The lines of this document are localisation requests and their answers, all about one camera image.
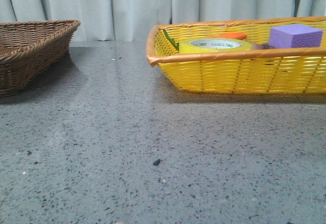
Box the purple foam block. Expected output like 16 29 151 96
268 24 323 48

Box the brown wicker basket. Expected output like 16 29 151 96
1 20 80 97

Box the yellow woven plastic basket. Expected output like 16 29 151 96
146 16 325 94

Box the brown object in basket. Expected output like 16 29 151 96
252 43 275 50

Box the small black debris piece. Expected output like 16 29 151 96
153 159 161 166

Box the yellow tape roll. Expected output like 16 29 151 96
179 38 253 53

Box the orange toy carrot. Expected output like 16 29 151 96
163 30 247 51

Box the white curtain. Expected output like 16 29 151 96
1 0 325 41

